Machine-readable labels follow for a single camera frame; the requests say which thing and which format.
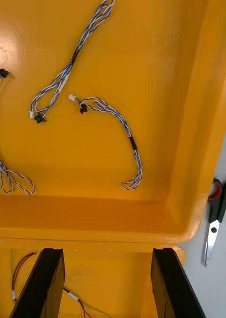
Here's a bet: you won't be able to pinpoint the blue-white twisted wire harness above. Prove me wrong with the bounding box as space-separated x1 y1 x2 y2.
30 0 116 124
68 93 144 191
0 68 36 196

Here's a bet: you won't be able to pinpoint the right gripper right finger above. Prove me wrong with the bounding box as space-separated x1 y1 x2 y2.
150 247 207 318

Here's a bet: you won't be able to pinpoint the black-handled scissors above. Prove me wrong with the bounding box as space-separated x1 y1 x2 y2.
203 177 226 268

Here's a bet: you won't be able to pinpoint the red-black green-yellow wire harness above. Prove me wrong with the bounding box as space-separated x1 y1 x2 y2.
63 287 111 318
9 248 38 304

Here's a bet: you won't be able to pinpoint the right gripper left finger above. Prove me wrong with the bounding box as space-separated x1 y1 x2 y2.
8 247 66 318

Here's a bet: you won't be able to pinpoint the yellow-orange plastic bin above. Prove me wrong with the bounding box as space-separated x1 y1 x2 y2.
0 0 226 245
0 238 187 318

